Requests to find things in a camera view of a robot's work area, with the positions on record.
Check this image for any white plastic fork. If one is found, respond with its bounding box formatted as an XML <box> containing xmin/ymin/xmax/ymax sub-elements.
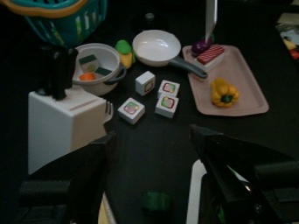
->
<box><xmin>101</xmin><ymin>101</ymin><xmax>114</xmax><ymax>123</ymax></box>

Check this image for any white sushi cube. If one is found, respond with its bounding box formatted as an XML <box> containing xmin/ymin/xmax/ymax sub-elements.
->
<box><xmin>134</xmin><ymin>70</ymin><xmax>156</xmax><ymax>97</ymax></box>
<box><xmin>116</xmin><ymin>97</ymin><xmax>146</xmax><ymax>125</ymax></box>
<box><xmin>156</xmin><ymin>79</ymin><xmax>181</xmax><ymax>99</ymax></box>
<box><xmin>153</xmin><ymin>94</ymin><xmax>180</xmax><ymax>119</ymax></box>

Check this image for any teal basket with orange rim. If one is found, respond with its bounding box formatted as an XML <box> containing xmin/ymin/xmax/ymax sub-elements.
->
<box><xmin>0</xmin><ymin>0</ymin><xmax>108</xmax><ymax>48</ymax></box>

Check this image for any colourful background clutter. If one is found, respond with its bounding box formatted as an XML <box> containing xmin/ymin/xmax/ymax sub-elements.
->
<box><xmin>274</xmin><ymin>12</ymin><xmax>299</xmax><ymax>61</ymax></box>

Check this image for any pink plastic tray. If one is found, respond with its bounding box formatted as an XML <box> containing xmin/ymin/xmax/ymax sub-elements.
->
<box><xmin>181</xmin><ymin>44</ymin><xmax>269</xmax><ymax>117</ymax></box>

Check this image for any black knife handle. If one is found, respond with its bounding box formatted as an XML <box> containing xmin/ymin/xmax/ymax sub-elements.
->
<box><xmin>51</xmin><ymin>45</ymin><xmax>79</xmax><ymax>101</ymax></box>
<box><xmin>35</xmin><ymin>43</ymin><xmax>57</xmax><ymax>96</ymax></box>

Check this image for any yellowish board edge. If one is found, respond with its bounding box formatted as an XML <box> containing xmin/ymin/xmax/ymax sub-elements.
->
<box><xmin>97</xmin><ymin>192</ymin><xmax>117</xmax><ymax>224</ymax></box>

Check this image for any red striped sushi block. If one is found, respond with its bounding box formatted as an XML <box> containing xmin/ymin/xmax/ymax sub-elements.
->
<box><xmin>194</xmin><ymin>44</ymin><xmax>226</xmax><ymax>70</ymax></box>

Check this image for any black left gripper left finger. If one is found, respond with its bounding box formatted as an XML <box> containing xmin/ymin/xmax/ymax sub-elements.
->
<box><xmin>13</xmin><ymin>130</ymin><xmax>117</xmax><ymax>224</ymax></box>

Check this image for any white pan with grey handle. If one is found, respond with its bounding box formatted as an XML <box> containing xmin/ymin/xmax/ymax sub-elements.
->
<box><xmin>130</xmin><ymin>29</ymin><xmax>209</xmax><ymax>80</ymax></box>

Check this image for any yellow toy bell pepper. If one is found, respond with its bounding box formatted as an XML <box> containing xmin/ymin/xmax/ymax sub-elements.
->
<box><xmin>209</xmin><ymin>77</ymin><xmax>240</xmax><ymax>109</ymax></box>

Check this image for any white knife block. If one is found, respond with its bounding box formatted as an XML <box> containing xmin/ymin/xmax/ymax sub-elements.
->
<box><xmin>26</xmin><ymin>85</ymin><xmax>108</xmax><ymax>175</ymax></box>

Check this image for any green toy vegetable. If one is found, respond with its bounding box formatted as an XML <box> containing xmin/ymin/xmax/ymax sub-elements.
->
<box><xmin>138</xmin><ymin>191</ymin><xmax>173</xmax><ymax>214</ymax></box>

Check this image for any purple toy eggplant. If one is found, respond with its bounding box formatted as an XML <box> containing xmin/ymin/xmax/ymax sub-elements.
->
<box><xmin>190</xmin><ymin>37</ymin><xmax>214</xmax><ymax>58</ymax></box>

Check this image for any seaweed sushi roll piece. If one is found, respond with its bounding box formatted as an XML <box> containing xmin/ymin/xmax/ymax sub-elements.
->
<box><xmin>77</xmin><ymin>53</ymin><xmax>98</xmax><ymax>68</ymax></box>
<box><xmin>93</xmin><ymin>66</ymin><xmax>113</xmax><ymax>77</ymax></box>

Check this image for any white pot with dark handles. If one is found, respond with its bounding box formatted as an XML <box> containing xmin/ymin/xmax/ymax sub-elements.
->
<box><xmin>70</xmin><ymin>43</ymin><xmax>128</xmax><ymax>96</ymax></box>

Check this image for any orange toy carrot piece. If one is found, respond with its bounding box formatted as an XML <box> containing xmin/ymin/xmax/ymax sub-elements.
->
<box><xmin>78</xmin><ymin>72</ymin><xmax>97</xmax><ymax>82</ymax></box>

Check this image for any green and yellow toy corn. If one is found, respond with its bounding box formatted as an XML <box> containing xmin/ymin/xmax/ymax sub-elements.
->
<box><xmin>113</xmin><ymin>39</ymin><xmax>136</xmax><ymax>70</ymax></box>

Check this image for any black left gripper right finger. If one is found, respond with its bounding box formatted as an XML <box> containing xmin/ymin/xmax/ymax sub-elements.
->
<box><xmin>188</xmin><ymin>124</ymin><xmax>299</xmax><ymax>224</ymax></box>

